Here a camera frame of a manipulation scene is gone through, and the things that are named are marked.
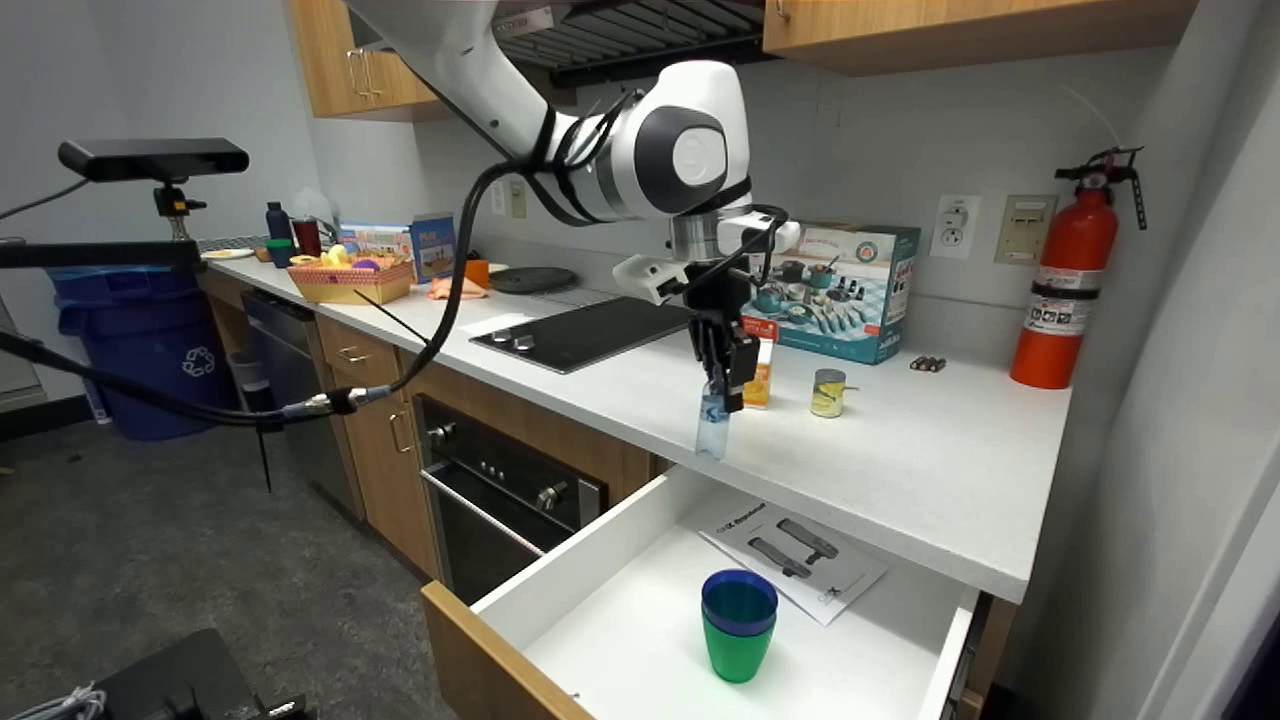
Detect white drawer with wood front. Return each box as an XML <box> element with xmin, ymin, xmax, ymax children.
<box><xmin>420</xmin><ymin>466</ymin><xmax>982</xmax><ymax>720</ymax></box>

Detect wooden basket with toy food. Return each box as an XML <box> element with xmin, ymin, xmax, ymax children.
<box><xmin>282</xmin><ymin>251</ymin><xmax>420</xmax><ymax>311</ymax></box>

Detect black cable bundle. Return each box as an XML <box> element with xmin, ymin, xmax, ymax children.
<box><xmin>0</xmin><ymin>91</ymin><xmax>645</xmax><ymax>433</ymax></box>

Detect black boom bar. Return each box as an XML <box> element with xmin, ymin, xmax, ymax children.
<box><xmin>0</xmin><ymin>238</ymin><xmax>206</xmax><ymax>274</ymax></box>

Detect blue bottle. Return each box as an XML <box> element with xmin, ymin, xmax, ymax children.
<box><xmin>259</xmin><ymin>197</ymin><xmax>299</xmax><ymax>274</ymax></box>

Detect orange toy food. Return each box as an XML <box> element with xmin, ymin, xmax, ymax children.
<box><xmin>429</xmin><ymin>251</ymin><xmax>499</xmax><ymax>305</ymax></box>

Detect colourful box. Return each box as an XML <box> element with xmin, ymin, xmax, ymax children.
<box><xmin>335</xmin><ymin>220</ymin><xmax>420</xmax><ymax>268</ymax></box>

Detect clear plastic water bottle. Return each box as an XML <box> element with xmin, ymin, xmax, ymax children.
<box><xmin>690</xmin><ymin>386</ymin><xmax>736</xmax><ymax>469</ymax></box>

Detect wooden lower cabinet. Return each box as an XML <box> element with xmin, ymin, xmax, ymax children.
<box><xmin>197</xmin><ymin>263</ymin><xmax>670</xmax><ymax>584</ymax></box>

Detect toy cookware box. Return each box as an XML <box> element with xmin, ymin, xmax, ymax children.
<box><xmin>745</xmin><ymin>218</ymin><xmax>925</xmax><ymax>374</ymax></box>

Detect wooden cabinet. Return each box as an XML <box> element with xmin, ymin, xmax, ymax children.
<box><xmin>758</xmin><ymin>0</ymin><xmax>1202</xmax><ymax>64</ymax></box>
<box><xmin>287</xmin><ymin>0</ymin><xmax>452</xmax><ymax>124</ymax></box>
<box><xmin>197</xmin><ymin>263</ymin><xmax>670</xmax><ymax>584</ymax></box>

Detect white wall outlet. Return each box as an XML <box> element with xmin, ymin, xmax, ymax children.
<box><xmin>928</xmin><ymin>194</ymin><xmax>987</xmax><ymax>263</ymax></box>

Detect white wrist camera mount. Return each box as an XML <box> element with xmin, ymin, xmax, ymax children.
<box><xmin>606</xmin><ymin>204</ymin><xmax>804</xmax><ymax>310</ymax></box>

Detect built-in oven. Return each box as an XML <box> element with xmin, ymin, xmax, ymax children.
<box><xmin>413</xmin><ymin>394</ymin><xmax>613</xmax><ymax>608</ymax></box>

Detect orange bottle with red cap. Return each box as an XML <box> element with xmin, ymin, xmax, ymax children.
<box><xmin>736</xmin><ymin>318</ymin><xmax>783</xmax><ymax>414</ymax></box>

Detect blue book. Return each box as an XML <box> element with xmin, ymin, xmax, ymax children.
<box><xmin>402</xmin><ymin>212</ymin><xmax>464</xmax><ymax>289</ymax></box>

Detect black cooktop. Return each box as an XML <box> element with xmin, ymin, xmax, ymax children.
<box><xmin>464</xmin><ymin>293</ymin><xmax>704</xmax><ymax>379</ymax></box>

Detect beige wall plate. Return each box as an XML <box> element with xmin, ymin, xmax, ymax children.
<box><xmin>991</xmin><ymin>194</ymin><xmax>1059</xmax><ymax>268</ymax></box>

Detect printed paper sheet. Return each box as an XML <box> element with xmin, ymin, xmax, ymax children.
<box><xmin>689</xmin><ymin>491</ymin><xmax>894</xmax><ymax>629</ymax></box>

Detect blue recycling bin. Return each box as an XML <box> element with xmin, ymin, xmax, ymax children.
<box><xmin>46</xmin><ymin>260</ymin><xmax>245</xmax><ymax>446</ymax></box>

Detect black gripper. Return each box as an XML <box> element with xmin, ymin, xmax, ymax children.
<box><xmin>683</xmin><ymin>260</ymin><xmax>767</xmax><ymax>418</ymax></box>

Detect green plastic cup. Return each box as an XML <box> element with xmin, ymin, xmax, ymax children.
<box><xmin>699</xmin><ymin>617</ymin><xmax>779</xmax><ymax>688</ymax></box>

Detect range hood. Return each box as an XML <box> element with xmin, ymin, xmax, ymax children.
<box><xmin>486</xmin><ymin>0</ymin><xmax>770</xmax><ymax>79</ymax></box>

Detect blue plastic cup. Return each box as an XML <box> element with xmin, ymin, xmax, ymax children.
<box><xmin>696</xmin><ymin>568</ymin><xmax>783</xmax><ymax>645</ymax></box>

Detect red fire extinguisher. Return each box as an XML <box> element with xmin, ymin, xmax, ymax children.
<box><xmin>1006</xmin><ymin>146</ymin><xmax>1150</xmax><ymax>397</ymax></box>

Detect wooden upper cabinet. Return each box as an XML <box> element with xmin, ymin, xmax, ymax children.
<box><xmin>758</xmin><ymin>0</ymin><xmax>1202</xmax><ymax>64</ymax></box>
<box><xmin>287</xmin><ymin>0</ymin><xmax>452</xmax><ymax>124</ymax></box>

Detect dishwasher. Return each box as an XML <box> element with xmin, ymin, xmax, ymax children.
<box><xmin>241</xmin><ymin>289</ymin><xmax>369</xmax><ymax>520</ymax></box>

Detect black camera on stand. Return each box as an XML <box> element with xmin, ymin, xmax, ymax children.
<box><xmin>51</xmin><ymin>131</ymin><xmax>256</xmax><ymax>226</ymax></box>

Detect round black pan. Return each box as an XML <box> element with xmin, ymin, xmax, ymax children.
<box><xmin>486</xmin><ymin>263</ymin><xmax>587</xmax><ymax>302</ymax></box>

